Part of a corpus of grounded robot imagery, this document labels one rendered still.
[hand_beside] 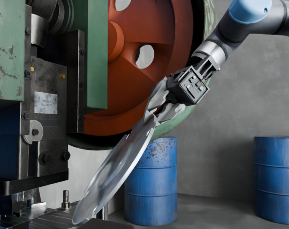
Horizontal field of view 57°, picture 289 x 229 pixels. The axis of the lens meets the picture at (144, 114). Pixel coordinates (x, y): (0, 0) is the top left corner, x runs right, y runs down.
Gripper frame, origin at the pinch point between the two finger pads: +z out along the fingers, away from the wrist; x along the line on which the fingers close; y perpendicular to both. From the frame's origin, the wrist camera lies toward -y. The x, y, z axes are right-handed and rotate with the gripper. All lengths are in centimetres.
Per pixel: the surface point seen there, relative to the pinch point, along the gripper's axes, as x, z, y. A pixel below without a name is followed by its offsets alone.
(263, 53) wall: 118, -249, -191
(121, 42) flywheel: -16.5, -25.6, -36.0
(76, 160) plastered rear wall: 39, 9, -204
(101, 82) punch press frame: -11.9, -4.6, -20.7
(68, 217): 5.5, 27.6, -12.3
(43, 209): 2.1, 31.6, -23.0
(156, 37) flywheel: -10.1, -32.5, -26.1
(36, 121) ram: -16.6, 16.6, -10.7
